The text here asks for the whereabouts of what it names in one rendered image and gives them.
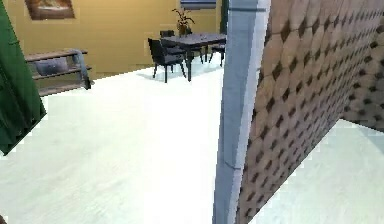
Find dark dining table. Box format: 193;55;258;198
160;32;228;83

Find green cupboard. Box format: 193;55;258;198
0;0;47;157

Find grey cushion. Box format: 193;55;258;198
34;57;70;77

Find brown framed wall picture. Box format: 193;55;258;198
24;0;76;21

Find potted house plant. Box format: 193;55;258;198
171;8;196;37

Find black dining chair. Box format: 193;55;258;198
147;37;187;84
208;43;227;68
159;29;205;65

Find grey wooden shelf unit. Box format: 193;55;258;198
24;48;93;98

